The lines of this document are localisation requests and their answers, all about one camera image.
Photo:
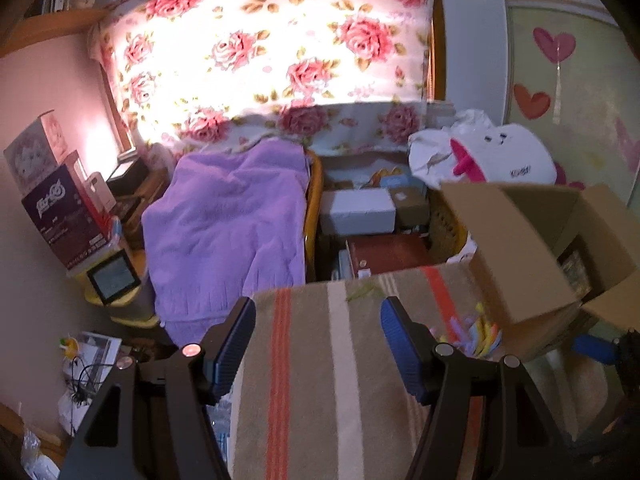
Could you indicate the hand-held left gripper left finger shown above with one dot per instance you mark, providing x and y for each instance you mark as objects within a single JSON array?
[{"x": 232, "y": 345}]

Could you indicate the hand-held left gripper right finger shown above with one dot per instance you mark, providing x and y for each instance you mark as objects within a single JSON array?
[{"x": 402, "y": 350}]

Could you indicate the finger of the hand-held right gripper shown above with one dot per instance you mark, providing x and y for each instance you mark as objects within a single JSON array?
[{"x": 595, "y": 350}]

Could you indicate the bunch of colourful loops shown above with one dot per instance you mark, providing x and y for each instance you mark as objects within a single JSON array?
[{"x": 475, "y": 335}]

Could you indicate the brown cardboard box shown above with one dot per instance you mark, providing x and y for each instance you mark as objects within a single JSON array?
[{"x": 515, "y": 270}]

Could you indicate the striped table towel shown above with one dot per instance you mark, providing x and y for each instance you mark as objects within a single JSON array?
[{"x": 325, "y": 385}]

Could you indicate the dark red book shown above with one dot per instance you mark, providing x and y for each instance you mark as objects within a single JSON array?
[{"x": 390, "y": 255}]

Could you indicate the clear plastic storage bin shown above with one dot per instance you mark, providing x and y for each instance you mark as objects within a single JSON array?
[{"x": 140, "y": 305}]

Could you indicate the purple blanket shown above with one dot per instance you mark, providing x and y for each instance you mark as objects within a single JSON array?
[{"x": 220, "y": 230}]

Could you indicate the woven basket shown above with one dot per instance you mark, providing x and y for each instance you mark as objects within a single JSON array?
[{"x": 447, "y": 230}]

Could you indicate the stack of papers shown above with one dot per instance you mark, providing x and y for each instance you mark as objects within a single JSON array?
[{"x": 102, "y": 347}]

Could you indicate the black framed display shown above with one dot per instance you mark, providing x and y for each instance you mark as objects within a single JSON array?
[{"x": 112, "y": 278}]

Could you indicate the small brown carton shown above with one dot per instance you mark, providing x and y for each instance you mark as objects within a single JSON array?
[{"x": 411, "y": 207}]

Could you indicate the white carton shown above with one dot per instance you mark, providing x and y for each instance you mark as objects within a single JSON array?
[{"x": 356, "y": 212}]

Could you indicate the wooden chair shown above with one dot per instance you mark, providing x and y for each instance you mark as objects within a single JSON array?
[{"x": 312, "y": 210}]

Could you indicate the small yellow toy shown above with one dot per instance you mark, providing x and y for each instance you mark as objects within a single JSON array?
[{"x": 70, "y": 346}]

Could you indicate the yellow packet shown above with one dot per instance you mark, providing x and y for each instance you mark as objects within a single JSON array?
[{"x": 387, "y": 172}]

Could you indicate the small white red box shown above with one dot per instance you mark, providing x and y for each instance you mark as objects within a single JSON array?
[{"x": 101, "y": 192}]

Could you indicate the black box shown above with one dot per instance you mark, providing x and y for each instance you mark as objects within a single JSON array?
[{"x": 127, "y": 172}]

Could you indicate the dark red product box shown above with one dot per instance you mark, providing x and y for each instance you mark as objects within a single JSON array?
[{"x": 60, "y": 215}]

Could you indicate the white plush bag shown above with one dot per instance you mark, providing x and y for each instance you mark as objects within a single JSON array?
[{"x": 500, "y": 155}]

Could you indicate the clear plastic bag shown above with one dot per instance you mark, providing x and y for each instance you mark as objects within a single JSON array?
[{"x": 40, "y": 455}]

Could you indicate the heart print door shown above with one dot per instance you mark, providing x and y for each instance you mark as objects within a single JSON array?
[{"x": 590, "y": 110}]

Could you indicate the pink cat print box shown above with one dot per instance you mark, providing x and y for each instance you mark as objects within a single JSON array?
[{"x": 32, "y": 147}]

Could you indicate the rose print curtain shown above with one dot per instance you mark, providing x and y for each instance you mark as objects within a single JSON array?
[{"x": 260, "y": 45}]

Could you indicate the wooden wall shelf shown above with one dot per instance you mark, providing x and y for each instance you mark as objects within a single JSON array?
[{"x": 50, "y": 27}]

